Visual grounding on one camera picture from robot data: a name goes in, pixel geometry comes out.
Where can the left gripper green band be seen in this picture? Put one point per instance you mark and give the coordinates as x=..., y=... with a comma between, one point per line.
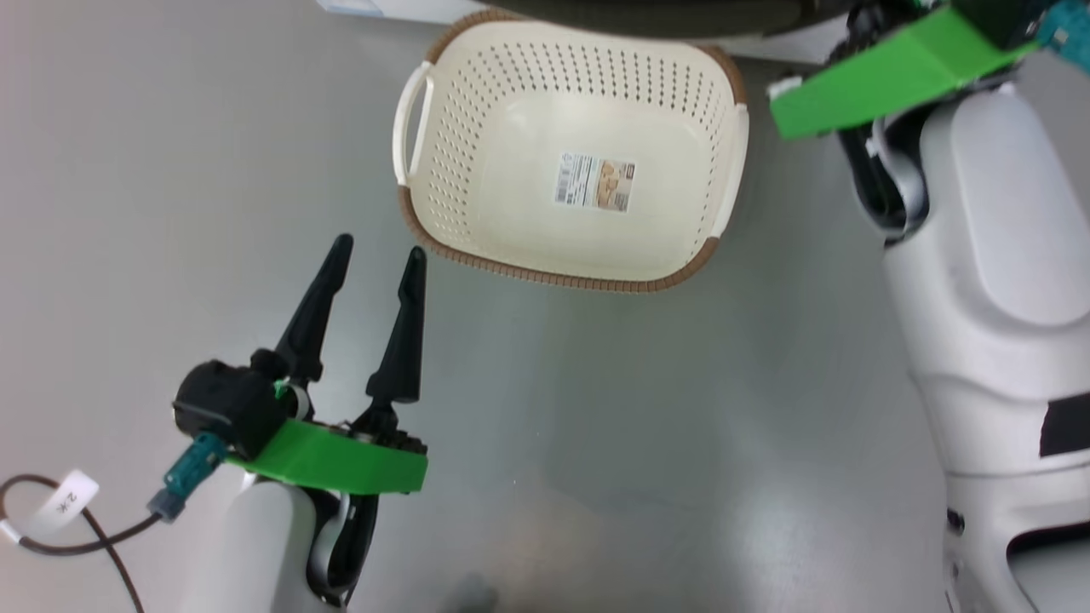
x=341, y=460

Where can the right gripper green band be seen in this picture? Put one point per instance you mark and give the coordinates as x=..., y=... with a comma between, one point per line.
x=894, y=72

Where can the black washing machine door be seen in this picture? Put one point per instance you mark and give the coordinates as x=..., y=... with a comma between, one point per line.
x=639, y=13

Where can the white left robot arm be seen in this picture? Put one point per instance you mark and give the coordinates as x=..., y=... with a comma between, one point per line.
x=247, y=553

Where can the cream perforated laundry basket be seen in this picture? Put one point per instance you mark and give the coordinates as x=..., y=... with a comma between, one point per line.
x=511, y=213

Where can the basket product label sticker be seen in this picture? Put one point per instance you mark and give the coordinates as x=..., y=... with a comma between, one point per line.
x=596, y=182

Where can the white washing machine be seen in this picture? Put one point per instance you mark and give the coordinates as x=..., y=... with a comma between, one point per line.
x=409, y=8

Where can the energy label sticker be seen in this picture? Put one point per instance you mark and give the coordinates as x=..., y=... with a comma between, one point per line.
x=349, y=5

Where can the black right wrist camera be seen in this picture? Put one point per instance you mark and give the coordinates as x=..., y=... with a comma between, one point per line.
x=996, y=17

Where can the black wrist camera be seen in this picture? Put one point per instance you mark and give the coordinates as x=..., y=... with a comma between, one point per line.
x=226, y=409
x=996, y=17

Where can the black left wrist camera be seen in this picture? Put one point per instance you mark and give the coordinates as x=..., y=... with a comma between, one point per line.
x=226, y=409

